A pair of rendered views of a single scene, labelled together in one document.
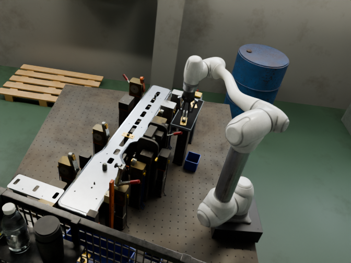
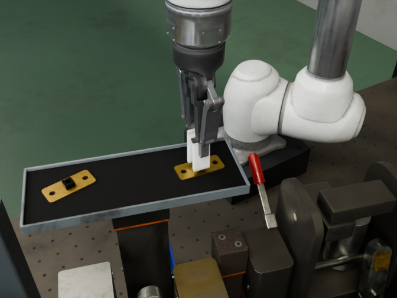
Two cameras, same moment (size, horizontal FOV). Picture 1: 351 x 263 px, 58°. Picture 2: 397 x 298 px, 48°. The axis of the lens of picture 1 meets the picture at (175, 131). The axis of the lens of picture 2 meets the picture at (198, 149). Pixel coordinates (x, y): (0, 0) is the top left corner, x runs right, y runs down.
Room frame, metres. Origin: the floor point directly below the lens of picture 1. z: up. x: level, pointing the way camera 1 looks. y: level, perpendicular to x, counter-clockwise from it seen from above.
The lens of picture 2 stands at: (1.93, 0.48, 1.68)
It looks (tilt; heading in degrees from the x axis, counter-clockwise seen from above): 40 degrees down; 244
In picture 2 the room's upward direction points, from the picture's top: straight up
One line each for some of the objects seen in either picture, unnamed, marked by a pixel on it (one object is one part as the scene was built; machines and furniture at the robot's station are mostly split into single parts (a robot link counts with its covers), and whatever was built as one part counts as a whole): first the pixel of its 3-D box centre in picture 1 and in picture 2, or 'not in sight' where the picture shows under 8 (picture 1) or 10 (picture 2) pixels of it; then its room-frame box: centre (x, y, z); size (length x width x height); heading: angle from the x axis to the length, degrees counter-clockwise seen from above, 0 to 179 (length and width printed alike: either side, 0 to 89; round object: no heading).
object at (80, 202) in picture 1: (128, 133); not in sight; (1.65, 0.31, 1.00); 1.38 x 0.22 x 0.02; 169
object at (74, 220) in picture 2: (188, 112); (135, 180); (1.79, -0.06, 1.16); 0.37 x 0.14 x 0.02; 169
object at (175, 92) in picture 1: (176, 111); not in sight; (2.17, 0.02, 0.88); 0.12 x 0.07 x 0.36; 79
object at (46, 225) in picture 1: (50, 242); not in sight; (0.49, 0.31, 1.52); 0.07 x 0.07 x 0.18
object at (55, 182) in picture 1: (57, 200); not in sight; (1.14, 0.62, 0.84); 0.12 x 0.07 x 0.28; 79
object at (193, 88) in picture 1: (190, 85); (198, 18); (1.68, -0.04, 1.43); 0.09 x 0.09 x 0.06
